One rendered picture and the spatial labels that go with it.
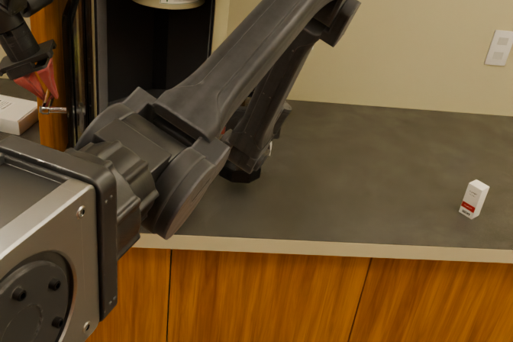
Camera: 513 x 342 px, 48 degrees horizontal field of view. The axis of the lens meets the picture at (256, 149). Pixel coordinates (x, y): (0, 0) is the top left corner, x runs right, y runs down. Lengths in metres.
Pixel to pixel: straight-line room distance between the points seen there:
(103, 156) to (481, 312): 1.27
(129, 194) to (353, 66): 1.51
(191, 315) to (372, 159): 0.63
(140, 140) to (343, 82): 1.46
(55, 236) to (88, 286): 0.06
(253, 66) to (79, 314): 0.28
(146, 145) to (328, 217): 0.90
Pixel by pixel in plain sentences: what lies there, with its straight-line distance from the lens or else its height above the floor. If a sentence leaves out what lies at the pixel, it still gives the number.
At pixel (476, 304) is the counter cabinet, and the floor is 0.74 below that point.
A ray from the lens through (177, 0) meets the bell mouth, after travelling 1.32.
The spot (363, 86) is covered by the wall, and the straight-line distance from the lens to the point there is 1.90.
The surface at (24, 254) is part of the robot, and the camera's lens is 0.32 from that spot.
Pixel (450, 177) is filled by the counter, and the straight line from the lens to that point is 1.61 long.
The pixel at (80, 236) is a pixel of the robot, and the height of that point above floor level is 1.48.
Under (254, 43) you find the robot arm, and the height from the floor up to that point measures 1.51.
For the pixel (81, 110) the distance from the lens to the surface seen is 1.10.
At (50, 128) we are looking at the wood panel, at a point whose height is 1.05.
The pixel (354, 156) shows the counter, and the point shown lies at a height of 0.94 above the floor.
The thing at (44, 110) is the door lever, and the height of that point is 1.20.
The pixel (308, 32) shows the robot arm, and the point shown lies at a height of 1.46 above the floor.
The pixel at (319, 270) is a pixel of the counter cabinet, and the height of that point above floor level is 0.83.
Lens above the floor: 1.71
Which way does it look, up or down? 30 degrees down
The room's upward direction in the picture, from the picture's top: 8 degrees clockwise
